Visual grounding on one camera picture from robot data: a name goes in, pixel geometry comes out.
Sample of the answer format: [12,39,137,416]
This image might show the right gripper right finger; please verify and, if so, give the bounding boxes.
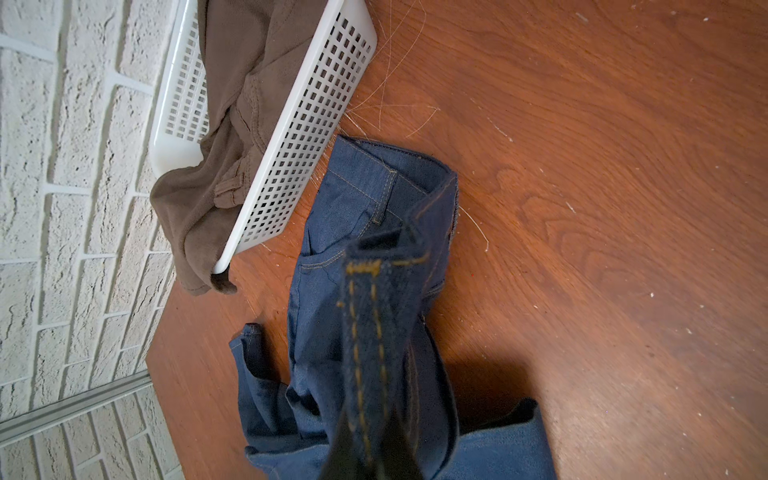
[377,409,423,480]

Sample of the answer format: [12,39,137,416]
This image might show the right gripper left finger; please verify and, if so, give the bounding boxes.
[318,413,375,480]

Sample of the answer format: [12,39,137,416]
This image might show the blue denim jeans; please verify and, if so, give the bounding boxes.
[230,136,556,479]

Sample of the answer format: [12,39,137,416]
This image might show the brown trousers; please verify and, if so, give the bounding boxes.
[150,0,326,296]

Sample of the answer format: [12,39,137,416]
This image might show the white plastic laundry basket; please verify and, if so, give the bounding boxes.
[148,0,377,274]

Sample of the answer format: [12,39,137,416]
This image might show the right corner aluminium post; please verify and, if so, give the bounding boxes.
[1,371,152,447]

